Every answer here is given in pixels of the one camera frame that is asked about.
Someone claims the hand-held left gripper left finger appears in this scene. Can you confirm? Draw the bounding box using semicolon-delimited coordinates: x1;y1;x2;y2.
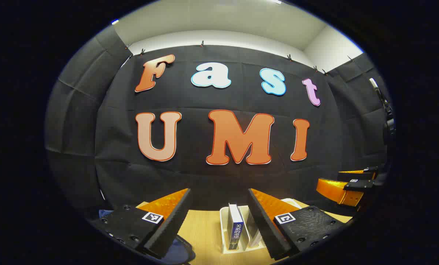
89;188;193;259

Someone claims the white bookshelf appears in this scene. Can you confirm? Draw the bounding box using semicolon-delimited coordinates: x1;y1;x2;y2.
219;198;304;254

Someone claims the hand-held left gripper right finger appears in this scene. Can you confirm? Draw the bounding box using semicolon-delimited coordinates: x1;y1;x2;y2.
247;188;347;261

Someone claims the blue schoolbag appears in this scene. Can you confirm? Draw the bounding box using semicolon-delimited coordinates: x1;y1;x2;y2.
98;209;196;265

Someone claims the blue cover book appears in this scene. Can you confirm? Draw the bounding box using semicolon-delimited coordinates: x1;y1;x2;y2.
228;204;245;251

